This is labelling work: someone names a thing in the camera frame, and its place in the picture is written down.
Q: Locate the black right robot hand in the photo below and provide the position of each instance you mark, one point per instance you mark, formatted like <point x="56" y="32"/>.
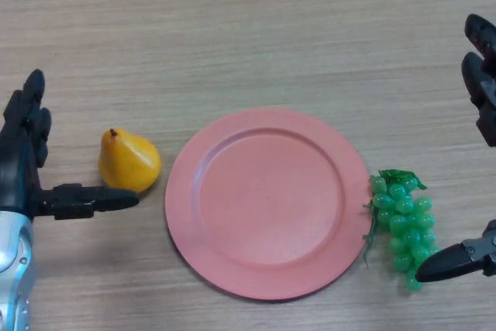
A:
<point x="484" y="87"/>

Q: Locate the yellow pear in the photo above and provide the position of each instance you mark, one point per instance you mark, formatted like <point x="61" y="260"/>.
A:
<point x="128" y="164"/>

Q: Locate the green grape bunch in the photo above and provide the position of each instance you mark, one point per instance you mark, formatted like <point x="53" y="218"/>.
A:
<point x="403" y="211"/>

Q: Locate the pink round plate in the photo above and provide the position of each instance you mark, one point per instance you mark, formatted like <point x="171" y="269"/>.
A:
<point x="267" y="203"/>

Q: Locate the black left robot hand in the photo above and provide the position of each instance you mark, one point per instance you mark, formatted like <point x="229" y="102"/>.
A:
<point x="15" y="168"/>

